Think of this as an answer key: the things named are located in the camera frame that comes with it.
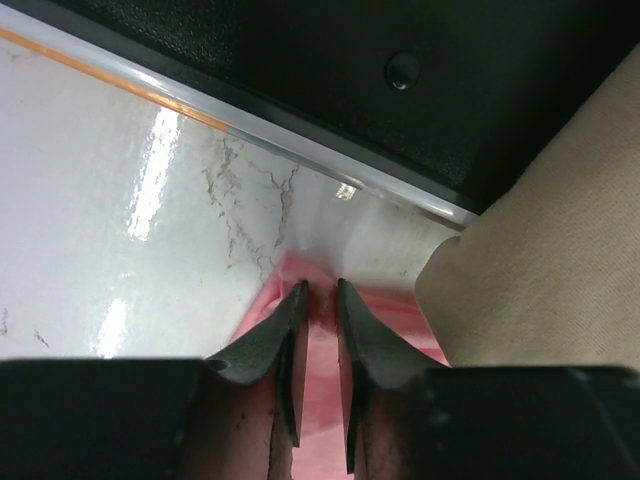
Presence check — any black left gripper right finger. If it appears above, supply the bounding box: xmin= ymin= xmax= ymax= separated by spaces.
xmin=336 ymin=280 xmax=639 ymax=479

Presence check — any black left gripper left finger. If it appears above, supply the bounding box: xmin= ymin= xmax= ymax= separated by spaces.
xmin=1 ymin=281 xmax=309 ymax=479

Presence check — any pink t shirt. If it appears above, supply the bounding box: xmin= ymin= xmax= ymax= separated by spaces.
xmin=231 ymin=253 xmax=449 ymax=479

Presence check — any beige t shirt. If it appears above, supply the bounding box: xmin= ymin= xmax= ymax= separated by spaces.
xmin=415 ymin=51 xmax=639 ymax=368

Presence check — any black notebook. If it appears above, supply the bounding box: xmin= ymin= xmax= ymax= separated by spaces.
xmin=1 ymin=1 xmax=639 ymax=226

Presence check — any orange pencil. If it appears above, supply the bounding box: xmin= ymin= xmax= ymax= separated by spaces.
xmin=1 ymin=28 xmax=231 ymax=133

